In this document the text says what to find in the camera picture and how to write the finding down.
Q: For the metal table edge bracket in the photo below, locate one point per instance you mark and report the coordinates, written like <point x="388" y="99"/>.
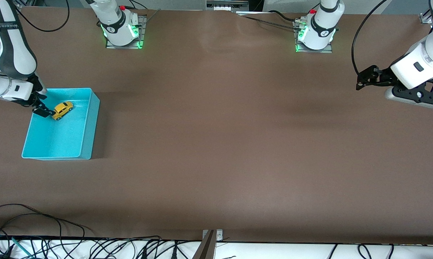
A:
<point x="210" y="244"/>

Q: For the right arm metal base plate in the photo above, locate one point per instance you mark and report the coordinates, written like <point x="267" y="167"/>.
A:
<point x="141" y="30"/>

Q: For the aluminium corner bracket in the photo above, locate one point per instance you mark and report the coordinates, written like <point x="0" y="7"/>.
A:
<point x="425" y="18"/>

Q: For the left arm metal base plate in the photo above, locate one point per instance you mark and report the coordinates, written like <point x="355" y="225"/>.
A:
<point x="315" y="50"/>

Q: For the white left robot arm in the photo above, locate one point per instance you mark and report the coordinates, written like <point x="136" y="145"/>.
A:
<point x="417" y="64"/>

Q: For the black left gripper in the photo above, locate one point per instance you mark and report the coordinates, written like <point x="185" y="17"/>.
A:
<point x="384" y="76"/>

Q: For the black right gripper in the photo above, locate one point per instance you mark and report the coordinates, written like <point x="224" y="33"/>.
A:
<point x="38" y="101"/>

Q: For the teal plastic storage bin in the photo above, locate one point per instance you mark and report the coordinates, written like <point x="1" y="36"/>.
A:
<point x="63" y="136"/>

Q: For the white lower shelf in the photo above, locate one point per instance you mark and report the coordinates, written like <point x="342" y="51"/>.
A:
<point x="273" y="251"/>

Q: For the yellow beetle toy car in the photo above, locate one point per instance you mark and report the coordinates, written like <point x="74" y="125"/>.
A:
<point x="63" y="109"/>

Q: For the grey power strip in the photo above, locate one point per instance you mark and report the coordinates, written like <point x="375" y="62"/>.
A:
<point x="227" y="4"/>

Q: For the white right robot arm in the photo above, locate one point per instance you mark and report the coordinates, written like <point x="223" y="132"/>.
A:
<point x="11" y="54"/>

